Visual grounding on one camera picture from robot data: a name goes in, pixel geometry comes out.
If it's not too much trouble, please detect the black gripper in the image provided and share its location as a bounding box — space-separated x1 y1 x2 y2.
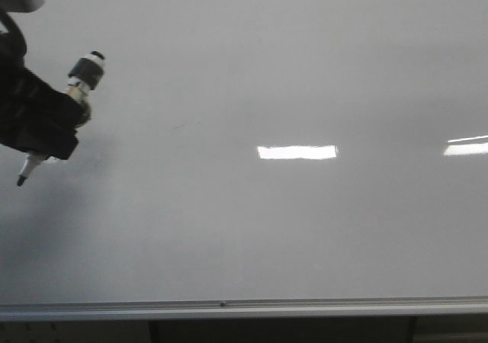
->
1 34 83 160

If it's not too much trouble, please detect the black white whiteboard marker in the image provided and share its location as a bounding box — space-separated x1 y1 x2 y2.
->
17 51 105 187

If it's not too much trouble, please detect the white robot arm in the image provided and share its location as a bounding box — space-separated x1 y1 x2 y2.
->
1 0 83 160

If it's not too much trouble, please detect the large white whiteboard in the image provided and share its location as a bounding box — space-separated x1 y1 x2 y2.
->
1 0 487 305

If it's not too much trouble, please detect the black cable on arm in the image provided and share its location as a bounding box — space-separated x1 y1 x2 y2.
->
0 7 28 60

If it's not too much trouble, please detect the aluminium whiteboard frame rail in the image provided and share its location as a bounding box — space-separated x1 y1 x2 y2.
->
1 296 487 322

